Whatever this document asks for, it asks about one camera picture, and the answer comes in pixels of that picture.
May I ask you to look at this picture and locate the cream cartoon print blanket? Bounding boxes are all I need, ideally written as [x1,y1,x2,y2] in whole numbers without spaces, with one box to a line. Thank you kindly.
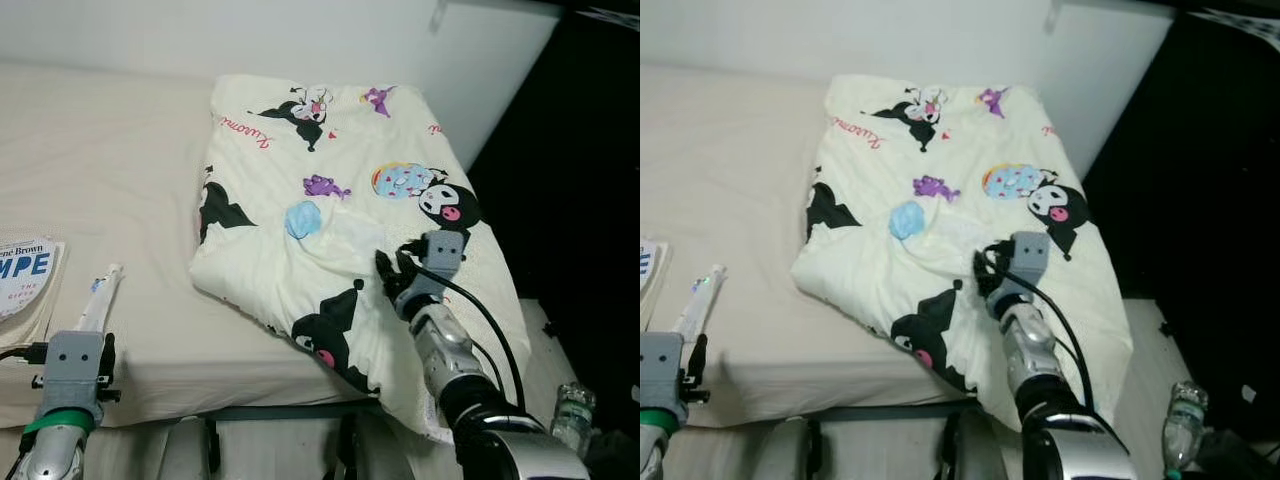
[790,73,1136,433]
[188,73,531,441]

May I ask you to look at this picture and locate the grey left robot leg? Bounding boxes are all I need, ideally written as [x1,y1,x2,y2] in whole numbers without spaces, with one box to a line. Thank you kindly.
[700,418,821,480]
[110,418,221,480]

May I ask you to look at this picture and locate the grey robot leg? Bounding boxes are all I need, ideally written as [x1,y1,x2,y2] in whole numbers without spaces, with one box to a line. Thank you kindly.
[110,418,221,480]
[700,418,821,480]
[940,415,1021,480]
[338,415,456,480]

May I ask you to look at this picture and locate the clear plastic bottle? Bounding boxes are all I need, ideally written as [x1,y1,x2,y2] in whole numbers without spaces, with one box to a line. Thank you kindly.
[550,382,598,461]
[1162,380,1209,476]

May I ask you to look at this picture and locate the grey right robot leg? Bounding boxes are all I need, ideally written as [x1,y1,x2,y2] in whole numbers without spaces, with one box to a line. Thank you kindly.
[940,415,1021,480]
[338,415,456,480]

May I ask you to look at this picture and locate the black desk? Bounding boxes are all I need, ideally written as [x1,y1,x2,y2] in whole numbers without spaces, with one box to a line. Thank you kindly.
[465,0,641,471]
[1080,0,1280,441]

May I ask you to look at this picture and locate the bed with cream sheet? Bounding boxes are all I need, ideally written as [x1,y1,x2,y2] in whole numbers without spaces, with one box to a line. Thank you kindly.
[640,62,1166,431]
[0,62,551,431]

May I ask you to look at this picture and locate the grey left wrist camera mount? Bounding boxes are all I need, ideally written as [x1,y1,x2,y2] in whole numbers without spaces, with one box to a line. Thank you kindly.
[42,330,106,413]
[640,332,691,411]

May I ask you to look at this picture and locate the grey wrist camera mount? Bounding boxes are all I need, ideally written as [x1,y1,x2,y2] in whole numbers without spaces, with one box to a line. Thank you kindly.
[42,330,106,413]
[1010,230,1051,299]
[640,332,691,411]
[418,230,467,299]

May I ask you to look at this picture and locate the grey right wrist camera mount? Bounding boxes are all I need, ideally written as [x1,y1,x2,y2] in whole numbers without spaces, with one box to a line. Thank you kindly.
[418,230,467,299]
[1010,230,1051,299]

